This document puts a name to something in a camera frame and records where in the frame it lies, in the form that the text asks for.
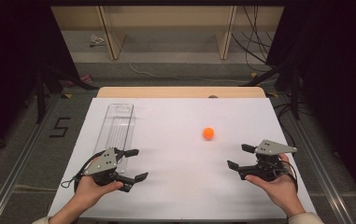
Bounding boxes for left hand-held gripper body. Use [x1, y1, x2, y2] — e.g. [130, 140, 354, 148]
[83, 147, 121, 188]

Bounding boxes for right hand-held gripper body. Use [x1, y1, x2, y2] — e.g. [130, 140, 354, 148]
[237, 139, 298, 183]

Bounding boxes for clear plastic tray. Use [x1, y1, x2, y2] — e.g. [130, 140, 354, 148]
[93, 103, 135, 175]

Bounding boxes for orange ball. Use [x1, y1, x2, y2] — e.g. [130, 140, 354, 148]
[202, 127, 215, 140]

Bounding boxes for person's left hand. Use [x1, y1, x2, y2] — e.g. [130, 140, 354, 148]
[72, 157, 124, 217]

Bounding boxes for person's right hand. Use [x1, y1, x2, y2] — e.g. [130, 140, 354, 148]
[245, 153, 306, 218]

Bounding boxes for white table sheet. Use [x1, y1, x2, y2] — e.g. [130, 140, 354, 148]
[47, 97, 320, 220]

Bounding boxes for black stand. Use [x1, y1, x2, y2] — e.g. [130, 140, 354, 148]
[240, 59, 302, 121]
[35, 62, 100, 125]

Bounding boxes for pink cloth scrap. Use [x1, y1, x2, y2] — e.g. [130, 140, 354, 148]
[67, 74, 93, 87]

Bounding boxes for black curtain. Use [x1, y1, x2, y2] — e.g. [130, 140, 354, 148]
[265, 0, 356, 203]
[0, 0, 82, 162]

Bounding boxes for beige wooden shelf unit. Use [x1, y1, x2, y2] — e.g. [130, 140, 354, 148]
[50, 5, 285, 61]

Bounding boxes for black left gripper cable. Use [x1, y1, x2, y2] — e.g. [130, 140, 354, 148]
[61, 149, 107, 189]

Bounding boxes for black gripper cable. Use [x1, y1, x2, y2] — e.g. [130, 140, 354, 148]
[61, 149, 107, 189]
[278, 154, 299, 191]

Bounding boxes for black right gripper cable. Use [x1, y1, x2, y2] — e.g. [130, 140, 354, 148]
[278, 154, 299, 191]

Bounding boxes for black cables beside table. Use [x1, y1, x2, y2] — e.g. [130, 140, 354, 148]
[273, 101, 316, 157]

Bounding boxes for aluminium rail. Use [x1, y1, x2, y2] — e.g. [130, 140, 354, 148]
[0, 92, 61, 224]
[286, 108, 356, 224]

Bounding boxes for black floor cable bundle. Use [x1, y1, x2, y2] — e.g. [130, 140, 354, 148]
[230, 6, 275, 73]

